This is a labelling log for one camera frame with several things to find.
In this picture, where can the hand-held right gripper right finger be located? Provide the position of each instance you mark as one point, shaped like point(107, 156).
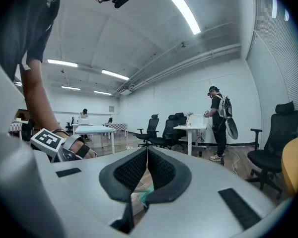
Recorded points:
point(201, 195)

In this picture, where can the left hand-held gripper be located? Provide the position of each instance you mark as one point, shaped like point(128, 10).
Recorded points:
point(47, 141)

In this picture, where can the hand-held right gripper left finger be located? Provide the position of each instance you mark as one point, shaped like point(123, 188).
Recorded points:
point(89, 195)

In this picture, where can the teal dustpan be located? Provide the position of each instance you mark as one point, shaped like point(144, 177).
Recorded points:
point(144, 196)

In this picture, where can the person's left forearm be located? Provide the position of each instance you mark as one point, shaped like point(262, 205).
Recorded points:
point(37, 100)

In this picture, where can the person's left hand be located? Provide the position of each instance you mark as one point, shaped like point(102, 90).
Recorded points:
point(79, 146)

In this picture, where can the dark wrist band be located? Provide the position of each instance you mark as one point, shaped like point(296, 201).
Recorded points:
point(60, 132)

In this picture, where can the checkered cloth table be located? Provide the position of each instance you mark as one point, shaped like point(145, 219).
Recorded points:
point(15, 128)
point(116, 127)

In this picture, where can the small white desk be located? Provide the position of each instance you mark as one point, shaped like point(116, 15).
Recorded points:
point(82, 126)

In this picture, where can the pale blue desk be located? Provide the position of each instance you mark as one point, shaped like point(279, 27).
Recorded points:
point(95, 130)

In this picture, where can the ceiling light bar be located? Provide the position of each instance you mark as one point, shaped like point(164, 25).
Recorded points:
point(102, 92)
point(115, 74)
point(70, 88)
point(182, 10)
point(62, 63)

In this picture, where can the white desk with clutter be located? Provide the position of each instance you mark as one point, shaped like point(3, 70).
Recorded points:
point(190, 128)

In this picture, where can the white box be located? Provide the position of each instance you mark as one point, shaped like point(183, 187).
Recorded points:
point(197, 120)

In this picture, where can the small potted plant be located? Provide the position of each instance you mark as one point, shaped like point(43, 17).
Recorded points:
point(190, 115)

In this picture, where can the yellow round table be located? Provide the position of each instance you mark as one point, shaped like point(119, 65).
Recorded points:
point(296, 162)

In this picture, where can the person's black shirt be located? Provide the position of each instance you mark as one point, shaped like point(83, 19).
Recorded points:
point(20, 21)

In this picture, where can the white ceiling pipes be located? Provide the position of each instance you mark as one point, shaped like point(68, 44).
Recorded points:
point(176, 66)

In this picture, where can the white window blinds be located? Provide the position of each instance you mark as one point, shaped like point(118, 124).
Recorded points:
point(280, 71)

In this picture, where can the small wall picture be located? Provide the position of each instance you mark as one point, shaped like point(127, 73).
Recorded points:
point(111, 108)

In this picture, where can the ceiling security camera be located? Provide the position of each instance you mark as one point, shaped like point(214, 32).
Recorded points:
point(183, 44)

